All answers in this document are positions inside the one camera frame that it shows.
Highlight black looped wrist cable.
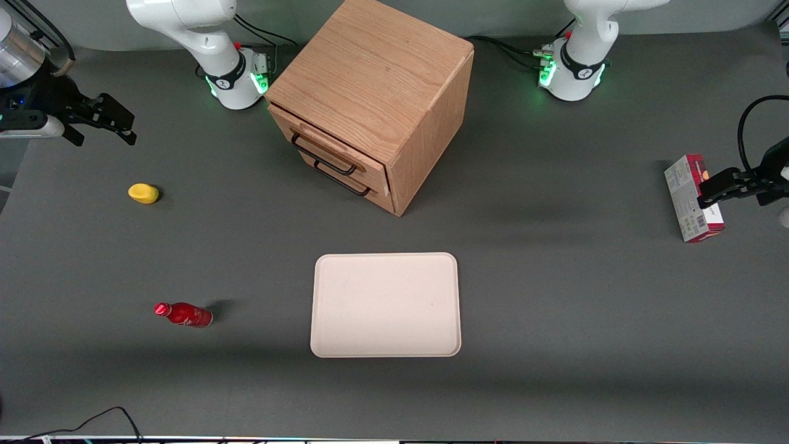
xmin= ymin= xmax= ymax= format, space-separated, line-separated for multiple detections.
xmin=737 ymin=94 xmax=789 ymax=175

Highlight wooden two-drawer cabinet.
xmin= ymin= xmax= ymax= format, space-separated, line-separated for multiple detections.
xmin=264 ymin=0 xmax=475 ymax=216

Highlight beige rectangular tray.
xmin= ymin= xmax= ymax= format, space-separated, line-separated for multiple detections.
xmin=310 ymin=252 xmax=462 ymax=358

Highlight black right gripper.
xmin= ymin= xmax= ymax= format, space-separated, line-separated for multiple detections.
xmin=0 ymin=73 xmax=138 ymax=148

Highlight red bottle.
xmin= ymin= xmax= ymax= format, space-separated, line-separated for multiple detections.
xmin=153 ymin=302 xmax=214 ymax=328

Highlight aluminium frame rail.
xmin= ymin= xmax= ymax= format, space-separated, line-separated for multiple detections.
xmin=9 ymin=0 xmax=63 ymax=50

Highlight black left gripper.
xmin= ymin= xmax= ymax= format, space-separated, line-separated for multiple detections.
xmin=697 ymin=137 xmax=789 ymax=210

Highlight red plaid carton box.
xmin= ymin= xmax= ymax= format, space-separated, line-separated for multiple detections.
xmin=664 ymin=154 xmax=726 ymax=244

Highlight wooden drawer with black handle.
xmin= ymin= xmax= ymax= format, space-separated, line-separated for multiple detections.
xmin=269 ymin=104 xmax=389 ymax=178
xmin=295 ymin=147 xmax=396 ymax=215

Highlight yellow toy lemon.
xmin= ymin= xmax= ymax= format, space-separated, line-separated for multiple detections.
xmin=128 ymin=183 xmax=160 ymax=205

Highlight black right base cable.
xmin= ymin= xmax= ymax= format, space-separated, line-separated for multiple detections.
xmin=234 ymin=10 xmax=298 ymax=47

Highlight thin black table cable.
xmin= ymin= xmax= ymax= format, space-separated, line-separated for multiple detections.
xmin=18 ymin=406 xmax=144 ymax=444

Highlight black left base cable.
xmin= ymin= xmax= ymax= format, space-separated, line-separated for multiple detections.
xmin=464 ymin=35 xmax=555 ymax=72

